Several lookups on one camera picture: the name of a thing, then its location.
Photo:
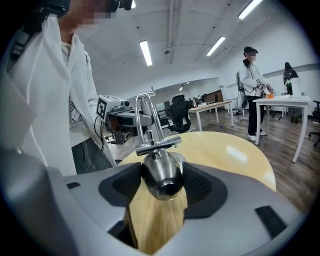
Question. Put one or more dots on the ceiling strip light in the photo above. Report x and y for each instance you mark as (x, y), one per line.
(181, 88)
(146, 53)
(250, 9)
(133, 3)
(215, 46)

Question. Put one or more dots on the wooden top table white legs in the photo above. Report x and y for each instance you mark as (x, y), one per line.
(212, 104)

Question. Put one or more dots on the person's head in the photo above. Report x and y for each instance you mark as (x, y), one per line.
(85, 15)

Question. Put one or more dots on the ceiling conduit pipe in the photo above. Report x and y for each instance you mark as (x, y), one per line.
(171, 30)

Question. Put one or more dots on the person's leg in jeans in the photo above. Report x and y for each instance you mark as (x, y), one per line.
(87, 157)

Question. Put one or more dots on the person's left forearm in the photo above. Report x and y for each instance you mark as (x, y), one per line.
(90, 110)

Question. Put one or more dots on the black head-worn camera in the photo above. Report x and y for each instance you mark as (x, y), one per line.
(123, 3)

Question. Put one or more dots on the small orange object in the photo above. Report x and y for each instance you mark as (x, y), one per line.
(270, 95)

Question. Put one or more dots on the white square table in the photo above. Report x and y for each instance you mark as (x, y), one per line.
(280, 100)

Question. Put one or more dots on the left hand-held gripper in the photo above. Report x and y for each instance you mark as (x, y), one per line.
(110, 110)

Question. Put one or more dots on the white carton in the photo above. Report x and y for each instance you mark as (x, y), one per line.
(296, 87)

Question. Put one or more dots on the silver metal stand tool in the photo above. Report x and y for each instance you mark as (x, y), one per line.
(162, 172)

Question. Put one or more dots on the round yellow wooden table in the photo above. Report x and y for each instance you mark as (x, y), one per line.
(212, 150)

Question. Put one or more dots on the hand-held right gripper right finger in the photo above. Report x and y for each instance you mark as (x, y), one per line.
(232, 212)

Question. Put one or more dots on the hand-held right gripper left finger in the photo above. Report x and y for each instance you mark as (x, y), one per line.
(95, 200)

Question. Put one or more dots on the person's white jacket torso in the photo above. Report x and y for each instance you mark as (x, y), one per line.
(45, 100)

